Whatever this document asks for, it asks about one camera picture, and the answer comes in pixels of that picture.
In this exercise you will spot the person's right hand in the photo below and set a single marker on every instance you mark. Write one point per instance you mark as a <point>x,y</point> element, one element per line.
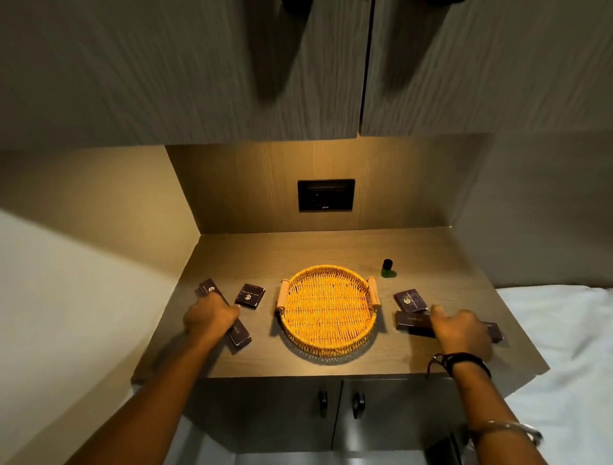
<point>462,335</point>

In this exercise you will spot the person's left hand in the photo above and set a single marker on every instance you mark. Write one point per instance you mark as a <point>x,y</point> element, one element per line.
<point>208,320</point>

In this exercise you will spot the person's left fingers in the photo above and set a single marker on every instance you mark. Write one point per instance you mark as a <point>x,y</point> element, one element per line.
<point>222,306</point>

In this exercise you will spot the person's right thumb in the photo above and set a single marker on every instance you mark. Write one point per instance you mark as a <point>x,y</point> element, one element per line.
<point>436,314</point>

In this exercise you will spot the long dark brown box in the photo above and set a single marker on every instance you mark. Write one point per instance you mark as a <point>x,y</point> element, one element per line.
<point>239,334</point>
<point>412,321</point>

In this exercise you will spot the person's left forearm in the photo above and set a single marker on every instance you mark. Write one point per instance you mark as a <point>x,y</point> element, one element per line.
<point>153,402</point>

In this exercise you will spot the person's right forearm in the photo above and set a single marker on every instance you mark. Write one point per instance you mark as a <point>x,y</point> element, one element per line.
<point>493,416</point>

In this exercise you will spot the small dark brown box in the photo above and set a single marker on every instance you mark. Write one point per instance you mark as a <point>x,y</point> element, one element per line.
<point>250,295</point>
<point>410,300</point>

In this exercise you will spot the black wristband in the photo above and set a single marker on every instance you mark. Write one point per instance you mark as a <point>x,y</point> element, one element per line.
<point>464,361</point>

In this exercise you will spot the small green bottle black cap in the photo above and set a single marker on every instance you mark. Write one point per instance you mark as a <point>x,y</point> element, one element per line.
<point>387,269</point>

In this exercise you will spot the round yellow wicker tray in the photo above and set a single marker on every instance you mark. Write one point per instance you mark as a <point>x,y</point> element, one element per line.
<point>327,311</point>

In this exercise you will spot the grey lower cabinet door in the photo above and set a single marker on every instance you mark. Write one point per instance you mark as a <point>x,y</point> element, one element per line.
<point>268,412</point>
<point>397,412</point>

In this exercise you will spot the white bed sheet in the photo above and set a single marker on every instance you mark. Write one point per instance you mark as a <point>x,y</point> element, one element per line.
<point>565,364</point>

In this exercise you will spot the grey wood upper cabinet door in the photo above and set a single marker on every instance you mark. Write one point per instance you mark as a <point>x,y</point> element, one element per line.
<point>488,67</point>
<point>182,72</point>

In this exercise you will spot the black upper cabinet knob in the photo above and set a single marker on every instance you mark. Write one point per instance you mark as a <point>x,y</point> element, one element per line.
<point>296,5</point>
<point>445,2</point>

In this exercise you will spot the black wall socket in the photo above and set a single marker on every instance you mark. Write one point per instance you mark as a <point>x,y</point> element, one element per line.
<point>326,195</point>

